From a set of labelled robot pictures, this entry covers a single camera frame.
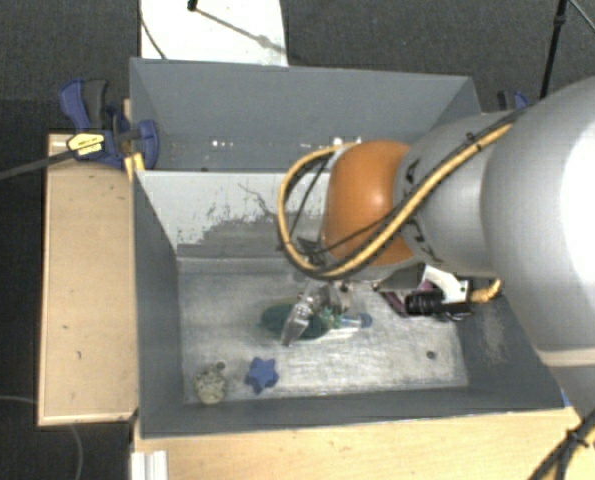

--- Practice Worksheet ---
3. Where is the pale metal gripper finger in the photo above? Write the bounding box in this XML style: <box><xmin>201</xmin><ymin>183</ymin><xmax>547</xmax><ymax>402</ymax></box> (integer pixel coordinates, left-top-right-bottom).
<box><xmin>280</xmin><ymin>301</ymin><xmax>312</xmax><ymax>348</ymax></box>

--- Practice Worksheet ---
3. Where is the dark green flat block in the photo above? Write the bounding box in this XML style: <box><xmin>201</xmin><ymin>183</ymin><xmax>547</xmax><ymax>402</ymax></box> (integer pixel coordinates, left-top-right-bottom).
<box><xmin>255</xmin><ymin>303</ymin><xmax>331</xmax><ymax>341</ymax></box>

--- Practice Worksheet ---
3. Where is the small blue plastic piece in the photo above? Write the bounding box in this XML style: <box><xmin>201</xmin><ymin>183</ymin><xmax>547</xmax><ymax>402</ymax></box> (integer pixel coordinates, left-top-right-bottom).
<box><xmin>340</xmin><ymin>312</ymin><xmax>374</xmax><ymax>329</ymax></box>

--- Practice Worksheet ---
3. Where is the blue star-shaped toy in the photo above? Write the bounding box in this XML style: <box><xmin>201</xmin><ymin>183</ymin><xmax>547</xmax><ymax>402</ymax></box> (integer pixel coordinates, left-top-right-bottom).
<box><xmin>243</xmin><ymin>356</ymin><xmax>280</xmax><ymax>396</ymax></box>

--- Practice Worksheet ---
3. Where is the speckled beige round toy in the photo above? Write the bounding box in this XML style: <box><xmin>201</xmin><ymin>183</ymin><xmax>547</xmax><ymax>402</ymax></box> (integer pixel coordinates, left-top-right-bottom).
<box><xmin>192</xmin><ymin>361</ymin><xmax>229</xmax><ymax>406</ymax></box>

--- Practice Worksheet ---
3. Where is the pale wood flat board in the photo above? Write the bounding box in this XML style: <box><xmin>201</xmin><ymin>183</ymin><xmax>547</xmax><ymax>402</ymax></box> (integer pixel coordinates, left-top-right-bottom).
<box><xmin>37</xmin><ymin>133</ymin><xmax>141</xmax><ymax>427</ymax></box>

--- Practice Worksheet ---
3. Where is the grey metal bin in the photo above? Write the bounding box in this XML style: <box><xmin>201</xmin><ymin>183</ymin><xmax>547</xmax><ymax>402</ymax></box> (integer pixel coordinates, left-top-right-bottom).
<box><xmin>128</xmin><ymin>56</ymin><xmax>567</xmax><ymax>439</ymax></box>

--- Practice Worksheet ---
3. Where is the black cylinder on white bracket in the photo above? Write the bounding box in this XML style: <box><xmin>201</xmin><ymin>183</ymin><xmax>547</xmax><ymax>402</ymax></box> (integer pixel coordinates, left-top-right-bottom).
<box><xmin>404</xmin><ymin>265</ymin><xmax>478</xmax><ymax>322</ymax></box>

